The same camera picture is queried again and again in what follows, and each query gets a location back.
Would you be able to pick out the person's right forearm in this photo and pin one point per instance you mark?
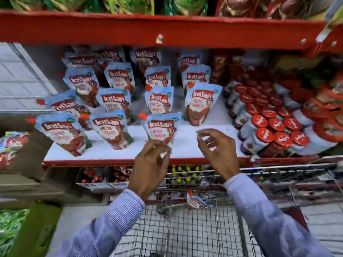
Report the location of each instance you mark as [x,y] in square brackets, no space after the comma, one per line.
[265,219]

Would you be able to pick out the green cardboard box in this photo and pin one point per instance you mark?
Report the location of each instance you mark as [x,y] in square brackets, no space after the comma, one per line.
[36,230]

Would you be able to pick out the pile of green vegetable packets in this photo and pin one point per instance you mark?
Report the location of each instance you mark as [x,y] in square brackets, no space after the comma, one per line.
[9,230]

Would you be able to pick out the person's right thumb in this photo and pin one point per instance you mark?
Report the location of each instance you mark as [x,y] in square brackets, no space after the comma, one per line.
[203,147]

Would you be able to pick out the group of red-capped sauce bottles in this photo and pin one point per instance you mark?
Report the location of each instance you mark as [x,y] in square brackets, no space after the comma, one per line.
[257,115]

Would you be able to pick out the person's left forearm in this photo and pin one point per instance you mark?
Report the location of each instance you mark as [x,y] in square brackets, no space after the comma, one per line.
[107,227]

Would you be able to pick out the brown cardboard box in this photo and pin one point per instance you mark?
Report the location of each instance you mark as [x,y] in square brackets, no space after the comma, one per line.
[24,173]

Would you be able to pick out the person's left hand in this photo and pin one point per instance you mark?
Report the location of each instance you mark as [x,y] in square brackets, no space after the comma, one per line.
[146,171]

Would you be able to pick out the small ketchup pouch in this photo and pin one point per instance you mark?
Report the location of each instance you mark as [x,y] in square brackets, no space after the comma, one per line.
[197,202]

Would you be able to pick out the row of yellow-capped bottles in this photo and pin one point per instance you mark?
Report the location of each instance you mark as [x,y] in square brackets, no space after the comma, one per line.
[185,173]

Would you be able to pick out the row of red-brown packets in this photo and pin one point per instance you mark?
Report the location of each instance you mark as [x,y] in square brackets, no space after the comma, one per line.
[268,6]

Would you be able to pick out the red metal shelf beam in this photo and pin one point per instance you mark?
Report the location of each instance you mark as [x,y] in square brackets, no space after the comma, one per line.
[107,28]

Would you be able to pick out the row of small red-capped bottles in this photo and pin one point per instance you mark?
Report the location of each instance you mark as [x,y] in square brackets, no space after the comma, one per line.
[107,175]

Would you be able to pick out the person's left thumb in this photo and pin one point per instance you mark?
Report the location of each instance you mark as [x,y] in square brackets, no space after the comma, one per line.
[165,161]

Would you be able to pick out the row of green packets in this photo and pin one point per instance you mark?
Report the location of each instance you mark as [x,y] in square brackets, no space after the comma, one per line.
[128,3]

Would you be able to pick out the white shelf board red edge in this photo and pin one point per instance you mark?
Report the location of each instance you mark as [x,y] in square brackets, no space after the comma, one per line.
[187,147]

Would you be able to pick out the colourful snack packet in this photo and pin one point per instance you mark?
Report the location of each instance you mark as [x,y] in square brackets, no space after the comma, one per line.
[10,147]

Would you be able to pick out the group of orange-lidded jars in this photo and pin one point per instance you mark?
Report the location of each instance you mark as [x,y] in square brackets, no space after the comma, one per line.
[319,104]

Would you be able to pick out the person's right hand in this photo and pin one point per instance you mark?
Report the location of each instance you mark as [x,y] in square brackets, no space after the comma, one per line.
[223,155]

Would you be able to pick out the group of blue ketchup pouches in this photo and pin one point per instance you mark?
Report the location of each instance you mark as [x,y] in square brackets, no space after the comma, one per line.
[112,104]

